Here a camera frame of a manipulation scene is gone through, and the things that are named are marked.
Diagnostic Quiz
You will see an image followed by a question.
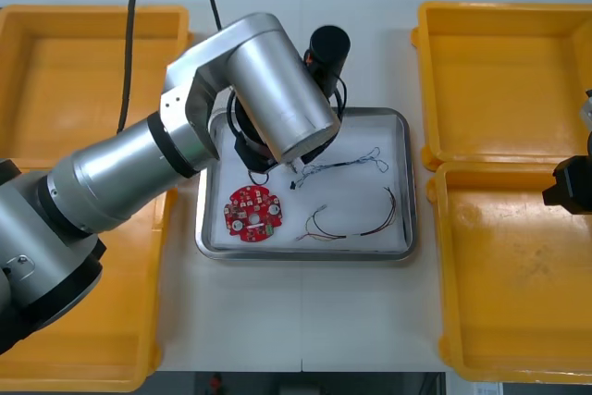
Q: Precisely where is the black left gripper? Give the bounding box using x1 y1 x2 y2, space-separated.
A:
233 131 308 178

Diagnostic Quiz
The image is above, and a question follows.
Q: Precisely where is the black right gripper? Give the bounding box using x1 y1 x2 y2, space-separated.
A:
541 156 592 216

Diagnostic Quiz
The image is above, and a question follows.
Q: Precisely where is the blue-white twisted wire harness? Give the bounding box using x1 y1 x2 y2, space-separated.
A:
288 146 390 192

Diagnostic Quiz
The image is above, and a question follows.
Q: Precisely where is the red black green-yellow wire harness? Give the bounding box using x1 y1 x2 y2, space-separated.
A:
294 186 400 244

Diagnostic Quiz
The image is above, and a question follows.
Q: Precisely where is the round red circuit board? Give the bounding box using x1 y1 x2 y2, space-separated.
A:
222 184 285 244

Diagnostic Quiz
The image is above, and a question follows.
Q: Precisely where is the white sheet liner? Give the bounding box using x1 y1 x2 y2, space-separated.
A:
205 113 411 252

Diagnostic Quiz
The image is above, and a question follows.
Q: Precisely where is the steel tray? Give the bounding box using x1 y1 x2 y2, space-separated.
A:
193 106 420 263

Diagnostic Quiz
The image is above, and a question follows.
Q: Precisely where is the scuffed yellow-orange plastic bin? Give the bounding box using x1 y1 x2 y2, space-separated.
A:
425 161 592 386

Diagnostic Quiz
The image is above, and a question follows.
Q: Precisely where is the thick black cable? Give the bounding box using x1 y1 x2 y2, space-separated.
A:
117 0 155 133

